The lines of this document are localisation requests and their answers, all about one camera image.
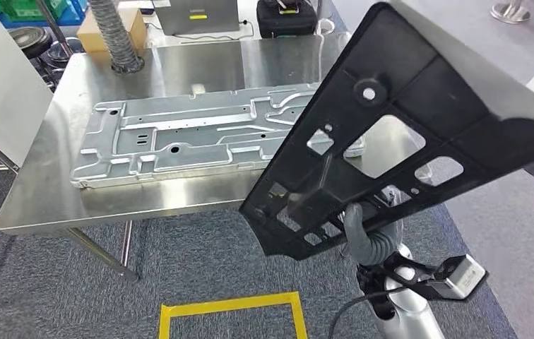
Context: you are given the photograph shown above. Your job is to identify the black round stool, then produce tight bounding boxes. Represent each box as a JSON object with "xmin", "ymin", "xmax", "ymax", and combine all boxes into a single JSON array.
[{"xmin": 8, "ymin": 26, "xmax": 55, "ymax": 59}]

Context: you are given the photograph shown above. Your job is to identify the stamped silver metal plate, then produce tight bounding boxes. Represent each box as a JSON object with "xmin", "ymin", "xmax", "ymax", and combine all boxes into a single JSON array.
[{"xmin": 70, "ymin": 83, "xmax": 366, "ymax": 189}]

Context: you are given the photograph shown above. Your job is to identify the green plastic crate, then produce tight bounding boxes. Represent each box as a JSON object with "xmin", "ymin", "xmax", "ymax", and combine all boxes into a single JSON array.
[{"xmin": 0, "ymin": 0, "xmax": 69, "ymax": 20}]

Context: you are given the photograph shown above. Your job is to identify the white cabinet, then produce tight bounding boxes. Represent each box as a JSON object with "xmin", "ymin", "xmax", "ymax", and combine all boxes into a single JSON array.
[{"xmin": 0, "ymin": 9, "xmax": 55, "ymax": 167}]

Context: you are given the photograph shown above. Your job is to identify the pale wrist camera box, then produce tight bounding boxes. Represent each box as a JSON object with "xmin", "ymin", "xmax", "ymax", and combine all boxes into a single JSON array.
[{"xmin": 428, "ymin": 254, "xmax": 488, "ymax": 300}]

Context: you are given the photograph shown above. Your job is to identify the grey flexible hose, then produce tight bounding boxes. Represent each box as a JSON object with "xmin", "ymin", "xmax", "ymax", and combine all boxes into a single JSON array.
[{"xmin": 88, "ymin": 0, "xmax": 146, "ymax": 75}]

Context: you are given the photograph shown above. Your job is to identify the black plastic panel part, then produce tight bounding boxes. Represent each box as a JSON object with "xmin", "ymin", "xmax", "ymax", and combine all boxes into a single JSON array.
[{"xmin": 239, "ymin": 0, "xmax": 534, "ymax": 261}]

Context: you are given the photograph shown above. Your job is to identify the yellow floor tape square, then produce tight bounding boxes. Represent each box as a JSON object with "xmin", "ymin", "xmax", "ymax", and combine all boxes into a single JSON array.
[{"xmin": 158, "ymin": 291, "xmax": 309, "ymax": 339}]

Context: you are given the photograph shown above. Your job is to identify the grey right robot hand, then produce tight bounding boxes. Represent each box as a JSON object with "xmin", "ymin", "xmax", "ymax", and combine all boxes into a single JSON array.
[{"xmin": 343, "ymin": 202, "xmax": 376, "ymax": 258}]

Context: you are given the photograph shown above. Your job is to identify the brown cardboard box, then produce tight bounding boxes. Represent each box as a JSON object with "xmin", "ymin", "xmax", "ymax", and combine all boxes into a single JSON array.
[{"xmin": 76, "ymin": 6, "xmax": 148, "ymax": 53}]

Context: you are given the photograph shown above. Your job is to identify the stainless steel workbench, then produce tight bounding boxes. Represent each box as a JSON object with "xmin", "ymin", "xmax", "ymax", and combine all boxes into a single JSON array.
[{"xmin": 0, "ymin": 31, "xmax": 437, "ymax": 314}]

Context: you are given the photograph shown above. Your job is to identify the grey laptop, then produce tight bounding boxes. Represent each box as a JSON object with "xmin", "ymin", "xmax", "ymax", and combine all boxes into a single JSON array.
[{"xmin": 153, "ymin": 0, "xmax": 241, "ymax": 37}]

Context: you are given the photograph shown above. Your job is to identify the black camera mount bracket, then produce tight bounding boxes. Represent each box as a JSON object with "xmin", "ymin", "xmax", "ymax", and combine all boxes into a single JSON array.
[{"xmin": 355, "ymin": 252, "xmax": 441, "ymax": 303}]

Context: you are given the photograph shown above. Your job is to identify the black camera cable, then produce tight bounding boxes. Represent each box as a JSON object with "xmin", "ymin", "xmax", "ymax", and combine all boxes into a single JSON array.
[{"xmin": 328, "ymin": 285, "xmax": 408, "ymax": 339}]

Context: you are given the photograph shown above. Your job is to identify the black bag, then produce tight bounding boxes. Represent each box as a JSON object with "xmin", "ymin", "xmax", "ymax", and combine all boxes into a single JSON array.
[{"xmin": 256, "ymin": 0, "xmax": 319, "ymax": 40}]

